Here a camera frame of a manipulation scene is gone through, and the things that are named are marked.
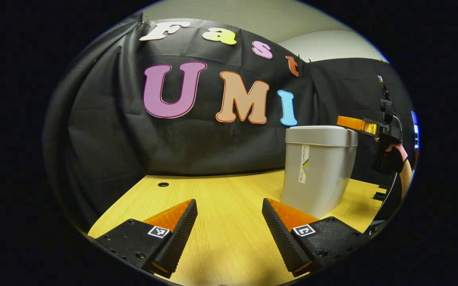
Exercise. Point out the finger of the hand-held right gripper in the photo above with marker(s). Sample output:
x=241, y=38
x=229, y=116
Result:
x=356, y=124

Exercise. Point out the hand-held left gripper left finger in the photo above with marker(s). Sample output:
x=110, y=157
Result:
x=177, y=238

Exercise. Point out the black backdrop cloth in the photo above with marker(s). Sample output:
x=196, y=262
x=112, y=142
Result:
x=113, y=131

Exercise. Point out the wooden desktop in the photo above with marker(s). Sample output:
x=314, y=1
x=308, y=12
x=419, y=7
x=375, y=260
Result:
x=229, y=222

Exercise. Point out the grey desktop garbage bin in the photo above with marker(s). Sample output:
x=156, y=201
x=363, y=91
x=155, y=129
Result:
x=316, y=171

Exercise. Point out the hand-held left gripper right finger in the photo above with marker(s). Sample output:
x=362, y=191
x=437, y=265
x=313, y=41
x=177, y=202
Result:
x=282, y=238

